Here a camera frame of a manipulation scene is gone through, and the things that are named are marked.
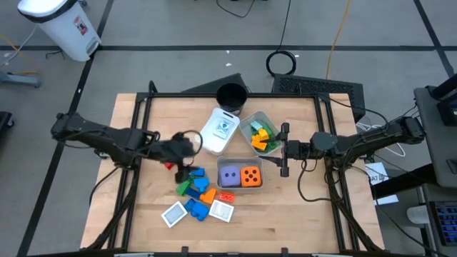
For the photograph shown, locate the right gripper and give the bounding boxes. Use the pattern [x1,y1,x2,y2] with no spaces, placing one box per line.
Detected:
[257,122,313,178]

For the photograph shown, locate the black bucket with eyes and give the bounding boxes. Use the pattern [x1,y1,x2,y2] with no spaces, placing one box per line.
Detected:
[216,82,248,116]

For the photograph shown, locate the blue heart-shaped block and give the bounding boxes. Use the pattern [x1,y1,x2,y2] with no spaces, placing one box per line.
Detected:
[193,176,211,193]

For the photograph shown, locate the card box with blue shield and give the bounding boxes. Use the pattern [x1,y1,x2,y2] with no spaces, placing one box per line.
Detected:
[212,119,235,140]

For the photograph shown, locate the yellow cable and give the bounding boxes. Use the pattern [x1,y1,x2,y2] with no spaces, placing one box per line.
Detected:
[324,0,353,81]

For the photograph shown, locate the orange wedge toy block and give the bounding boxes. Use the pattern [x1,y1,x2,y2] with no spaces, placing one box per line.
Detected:
[199,188,218,206]

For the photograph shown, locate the black floor object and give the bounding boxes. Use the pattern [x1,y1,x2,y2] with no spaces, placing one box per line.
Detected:
[0,111,16,138]

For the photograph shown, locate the orange foam die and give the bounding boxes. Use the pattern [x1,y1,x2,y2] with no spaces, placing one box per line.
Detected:
[240,166,263,188]

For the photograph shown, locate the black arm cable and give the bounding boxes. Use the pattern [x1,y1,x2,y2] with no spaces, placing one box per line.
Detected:
[296,159,333,203]

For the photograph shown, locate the dark blue toy block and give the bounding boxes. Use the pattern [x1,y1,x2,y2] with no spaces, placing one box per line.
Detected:
[185,187,202,201]

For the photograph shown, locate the purple foam die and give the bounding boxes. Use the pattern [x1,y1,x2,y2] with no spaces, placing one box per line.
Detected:
[219,164,242,188]

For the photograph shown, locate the yellow-orange long brick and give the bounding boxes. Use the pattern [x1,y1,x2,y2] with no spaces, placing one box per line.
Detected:
[251,135,268,151]

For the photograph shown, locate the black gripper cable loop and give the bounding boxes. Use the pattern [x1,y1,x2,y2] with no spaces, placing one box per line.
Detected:
[178,129,204,168]

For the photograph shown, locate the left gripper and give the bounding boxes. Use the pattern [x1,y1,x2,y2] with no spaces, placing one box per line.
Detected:
[148,131,199,185]

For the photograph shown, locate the grey stand foot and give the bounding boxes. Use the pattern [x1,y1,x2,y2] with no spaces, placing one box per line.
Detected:
[0,70,42,89]

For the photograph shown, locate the white paper sheet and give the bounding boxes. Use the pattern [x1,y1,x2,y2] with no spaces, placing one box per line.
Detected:
[363,162,390,186]
[373,194,400,207]

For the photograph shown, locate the green round-stud toy block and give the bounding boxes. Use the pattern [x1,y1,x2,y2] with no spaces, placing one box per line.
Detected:
[175,179,194,197]

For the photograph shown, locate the white plastic bin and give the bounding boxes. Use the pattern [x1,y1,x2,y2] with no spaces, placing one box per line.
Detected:
[199,107,241,157]

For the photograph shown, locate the white trash bin black lid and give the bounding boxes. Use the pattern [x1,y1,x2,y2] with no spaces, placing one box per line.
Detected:
[16,0,103,63]

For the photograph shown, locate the grey plastic bin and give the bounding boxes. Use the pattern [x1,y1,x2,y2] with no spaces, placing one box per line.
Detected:
[216,156,266,195]
[238,110,283,157]

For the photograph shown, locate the blue lit keyboard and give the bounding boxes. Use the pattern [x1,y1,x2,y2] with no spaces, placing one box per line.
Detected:
[429,201,457,248]

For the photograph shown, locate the grey side desk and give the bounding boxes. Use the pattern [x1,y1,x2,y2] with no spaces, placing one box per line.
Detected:
[413,73,457,189]

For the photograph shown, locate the black desk device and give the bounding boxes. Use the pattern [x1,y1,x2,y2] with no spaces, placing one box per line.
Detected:
[426,73,457,126]

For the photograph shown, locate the large blue toy block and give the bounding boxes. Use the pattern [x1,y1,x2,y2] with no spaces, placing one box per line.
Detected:
[190,201,211,223]

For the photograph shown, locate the black coiled cable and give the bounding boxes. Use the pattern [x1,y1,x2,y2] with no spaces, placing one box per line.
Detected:
[265,0,298,77]

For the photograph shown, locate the white rounded object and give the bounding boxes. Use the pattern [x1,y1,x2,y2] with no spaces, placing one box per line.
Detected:
[406,205,432,226]

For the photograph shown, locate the black aluminium table frame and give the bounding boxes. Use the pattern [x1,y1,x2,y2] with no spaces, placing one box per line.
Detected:
[80,80,386,255]

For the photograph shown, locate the black diagonal beam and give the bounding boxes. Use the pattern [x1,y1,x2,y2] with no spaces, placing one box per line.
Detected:
[371,163,440,200]

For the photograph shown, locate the white playing cards box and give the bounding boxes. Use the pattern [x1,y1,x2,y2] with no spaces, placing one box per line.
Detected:
[208,199,236,223]
[160,200,189,229]

